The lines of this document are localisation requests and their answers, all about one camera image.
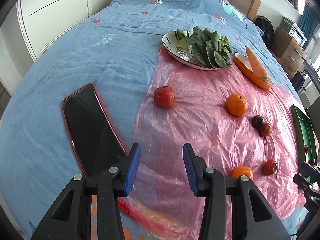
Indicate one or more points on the white wardrobe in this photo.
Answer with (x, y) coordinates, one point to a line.
(42, 22)

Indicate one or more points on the white patterned oval plate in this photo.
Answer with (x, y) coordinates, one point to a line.
(169, 42)

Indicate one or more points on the black red-edged smartphone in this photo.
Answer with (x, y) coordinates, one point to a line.
(93, 138)

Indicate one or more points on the small red apple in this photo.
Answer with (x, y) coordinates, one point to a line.
(265, 130)

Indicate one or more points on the wooden drawer cabinet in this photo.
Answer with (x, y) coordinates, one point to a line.
(287, 52)

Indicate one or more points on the orange oval dish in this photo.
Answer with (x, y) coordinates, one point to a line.
(244, 66)

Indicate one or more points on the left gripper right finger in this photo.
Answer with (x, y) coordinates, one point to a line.
(252, 215)

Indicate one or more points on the pink plastic sheet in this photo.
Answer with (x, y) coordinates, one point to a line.
(162, 202)

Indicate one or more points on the dark plum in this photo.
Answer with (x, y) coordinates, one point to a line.
(257, 121)

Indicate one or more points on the green bok choy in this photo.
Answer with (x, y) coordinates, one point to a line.
(205, 47)

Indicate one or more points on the orange carrot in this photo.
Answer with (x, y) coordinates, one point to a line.
(257, 67)

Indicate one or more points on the green tray box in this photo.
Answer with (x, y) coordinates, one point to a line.
(305, 139)

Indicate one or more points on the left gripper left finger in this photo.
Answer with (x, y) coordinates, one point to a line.
(69, 217)

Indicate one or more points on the blue cartoon bed sheet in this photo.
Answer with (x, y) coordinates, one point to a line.
(37, 159)

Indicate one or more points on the grey printer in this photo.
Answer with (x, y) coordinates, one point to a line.
(293, 30)

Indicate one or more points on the teal curtain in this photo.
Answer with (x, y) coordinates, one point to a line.
(307, 24)

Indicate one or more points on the small orange mandarin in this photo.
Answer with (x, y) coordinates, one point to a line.
(242, 170)

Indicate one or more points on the black backpack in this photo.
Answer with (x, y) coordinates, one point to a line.
(267, 28)

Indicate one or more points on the small red fruit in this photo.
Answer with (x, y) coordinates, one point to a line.
(269, 167)

